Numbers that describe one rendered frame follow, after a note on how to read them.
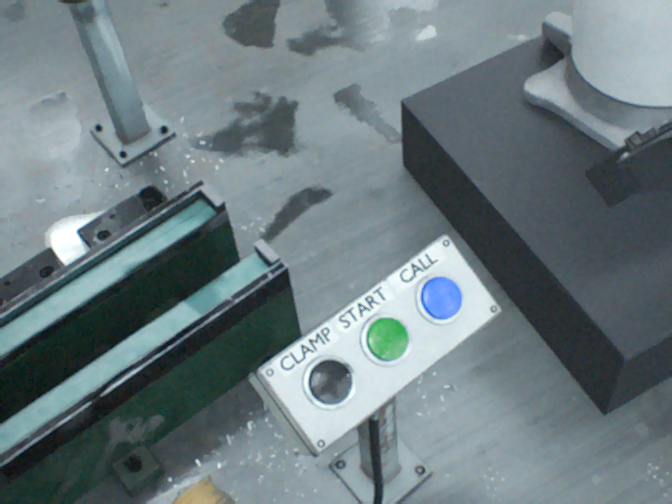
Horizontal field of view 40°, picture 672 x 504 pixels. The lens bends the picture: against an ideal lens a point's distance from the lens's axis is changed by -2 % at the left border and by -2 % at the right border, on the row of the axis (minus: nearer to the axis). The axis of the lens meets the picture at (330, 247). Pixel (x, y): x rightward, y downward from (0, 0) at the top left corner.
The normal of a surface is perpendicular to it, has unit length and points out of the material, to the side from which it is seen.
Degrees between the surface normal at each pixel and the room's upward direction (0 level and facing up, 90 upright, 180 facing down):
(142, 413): 90
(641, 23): 89
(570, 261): 2
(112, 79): 90
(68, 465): 90
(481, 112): 2
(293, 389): 29
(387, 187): 0
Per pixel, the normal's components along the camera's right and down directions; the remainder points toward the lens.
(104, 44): 0.62, 0.60
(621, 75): -0.55, 0.76
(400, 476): -0.08, -0.59
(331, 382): 0.22, -0.19
